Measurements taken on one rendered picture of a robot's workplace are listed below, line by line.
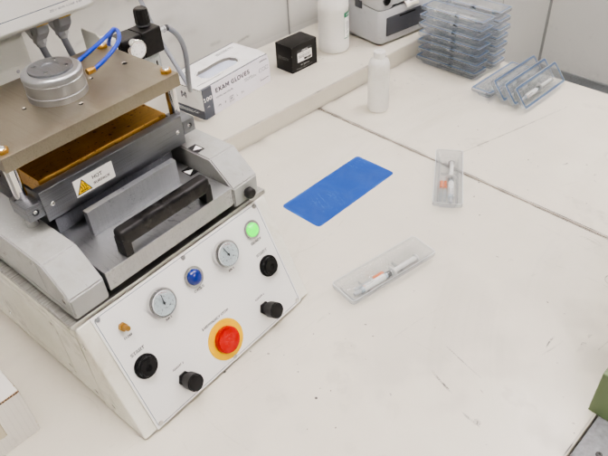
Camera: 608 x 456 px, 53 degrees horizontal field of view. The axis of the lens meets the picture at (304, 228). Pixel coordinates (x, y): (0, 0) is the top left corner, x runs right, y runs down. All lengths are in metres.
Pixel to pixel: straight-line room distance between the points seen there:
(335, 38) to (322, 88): 0.19
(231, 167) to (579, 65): 2.53
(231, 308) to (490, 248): 0.48
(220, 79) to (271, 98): 0.14
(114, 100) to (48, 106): 0.08
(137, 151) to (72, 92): 0.11
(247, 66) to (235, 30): 0.24
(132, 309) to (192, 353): 0.11
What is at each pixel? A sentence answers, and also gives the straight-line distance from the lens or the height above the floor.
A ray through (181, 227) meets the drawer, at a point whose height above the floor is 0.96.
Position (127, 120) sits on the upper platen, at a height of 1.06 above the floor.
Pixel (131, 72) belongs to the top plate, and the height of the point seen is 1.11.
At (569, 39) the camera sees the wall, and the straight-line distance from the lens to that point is 3.25.
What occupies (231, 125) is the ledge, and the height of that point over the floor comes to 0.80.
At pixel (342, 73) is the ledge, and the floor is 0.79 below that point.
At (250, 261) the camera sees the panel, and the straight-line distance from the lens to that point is 0.93.
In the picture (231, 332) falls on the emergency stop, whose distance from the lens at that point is 0.91.
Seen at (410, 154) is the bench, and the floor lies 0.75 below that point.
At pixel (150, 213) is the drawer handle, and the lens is 0.80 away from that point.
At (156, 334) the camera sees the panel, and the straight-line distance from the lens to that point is 0.86.
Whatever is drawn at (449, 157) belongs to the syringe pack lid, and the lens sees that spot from 1.30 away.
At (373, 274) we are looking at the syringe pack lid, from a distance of 1.02.
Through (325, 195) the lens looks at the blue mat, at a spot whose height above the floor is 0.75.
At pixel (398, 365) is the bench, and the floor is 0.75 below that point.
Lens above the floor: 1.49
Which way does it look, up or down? 40 degrees down
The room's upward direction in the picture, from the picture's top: 4 degrees counter-clockwise
